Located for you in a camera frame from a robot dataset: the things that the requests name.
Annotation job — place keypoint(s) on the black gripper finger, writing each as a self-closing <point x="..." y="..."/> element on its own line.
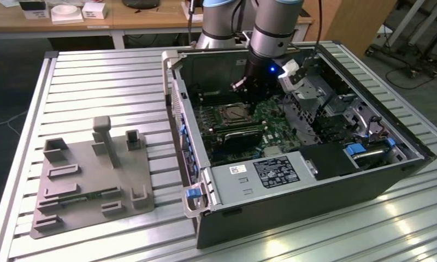
<point x="261" y="91"/>
<point x="241" y="86"/>

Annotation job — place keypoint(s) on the silver CPU plate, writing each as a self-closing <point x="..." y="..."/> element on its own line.
<point x="236" y="112"/>

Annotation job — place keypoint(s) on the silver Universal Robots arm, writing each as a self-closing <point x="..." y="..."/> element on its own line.
<point x="273" y="35"/>

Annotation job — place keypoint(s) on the RAM slot bank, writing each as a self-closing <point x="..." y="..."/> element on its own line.
<point x="236" y="127"/>
<point x="207" y="98"/>

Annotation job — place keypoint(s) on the CPU socket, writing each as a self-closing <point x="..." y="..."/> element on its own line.
<point x="236" y="122"/>

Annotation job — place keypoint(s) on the grey metal drive cage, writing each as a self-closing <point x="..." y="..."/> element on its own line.
<point x="309" y="109"/>

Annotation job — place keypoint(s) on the green motherboard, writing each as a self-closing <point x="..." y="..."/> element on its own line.
<point x="276" y="131"/>

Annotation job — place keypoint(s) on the black graphics card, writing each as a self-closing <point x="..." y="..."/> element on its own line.
<point x="240" y="140"/>

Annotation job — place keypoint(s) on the silver chipset heatsink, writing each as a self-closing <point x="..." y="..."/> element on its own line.
<point x="273" y="150"/>

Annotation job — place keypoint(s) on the wooden cabinet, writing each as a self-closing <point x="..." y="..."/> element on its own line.
<point x="357" y="24"/>

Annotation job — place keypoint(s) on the black plastic shroud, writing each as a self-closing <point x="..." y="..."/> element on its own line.
<point x="328" y="161"/>

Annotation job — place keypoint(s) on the metal wheeled stand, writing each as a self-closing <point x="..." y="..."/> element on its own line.
<point x="377" y="50"/>

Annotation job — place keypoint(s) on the blue disk carrier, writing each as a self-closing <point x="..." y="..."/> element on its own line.
<point x="355" y="150"/>

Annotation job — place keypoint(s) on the grey power supply unit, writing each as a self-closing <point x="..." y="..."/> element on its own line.
<point x="236" y="188"/>

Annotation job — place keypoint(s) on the wooden desk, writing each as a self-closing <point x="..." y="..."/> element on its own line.
<point x="139" y="16"/>

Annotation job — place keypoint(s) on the small blue clip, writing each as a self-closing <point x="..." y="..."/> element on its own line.
<point x="391" y="142"/>

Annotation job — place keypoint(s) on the black round object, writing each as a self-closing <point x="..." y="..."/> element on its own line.
<point x="140" y="3"/>

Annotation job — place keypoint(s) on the blue case latch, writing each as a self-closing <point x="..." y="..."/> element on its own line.
<point x="193" y="193"/>

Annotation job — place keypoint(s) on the black open PC case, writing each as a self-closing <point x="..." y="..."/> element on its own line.
<point x="295" y="215"/>

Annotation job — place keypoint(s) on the white printed box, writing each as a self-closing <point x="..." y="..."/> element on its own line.
<point x="93" y="11"/>

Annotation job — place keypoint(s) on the grey parts rack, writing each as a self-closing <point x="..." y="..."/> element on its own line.
<point x="95" y="174"/>

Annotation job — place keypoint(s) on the white round holder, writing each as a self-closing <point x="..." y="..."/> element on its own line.
<point x="65" y="15"/>

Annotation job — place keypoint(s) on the green RAM stick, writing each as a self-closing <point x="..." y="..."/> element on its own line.
<point x="91" y="195"/>

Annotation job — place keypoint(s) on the white box black top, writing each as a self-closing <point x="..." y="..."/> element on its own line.
<point x="35" y="13"/>

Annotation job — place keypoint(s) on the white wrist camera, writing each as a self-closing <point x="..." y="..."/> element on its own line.
<point x="289" y="76"/>

